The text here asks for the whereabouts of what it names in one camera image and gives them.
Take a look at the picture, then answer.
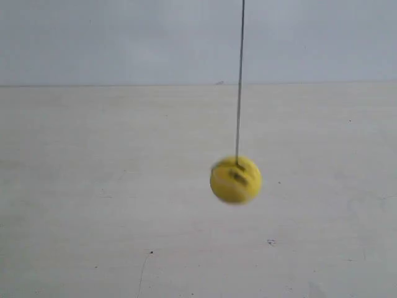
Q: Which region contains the thin black hanging string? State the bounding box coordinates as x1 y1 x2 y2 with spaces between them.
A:
234 0 246 170

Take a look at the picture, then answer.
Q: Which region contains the yellow tennis ball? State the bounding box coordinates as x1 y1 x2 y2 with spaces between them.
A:
210 155 262 205

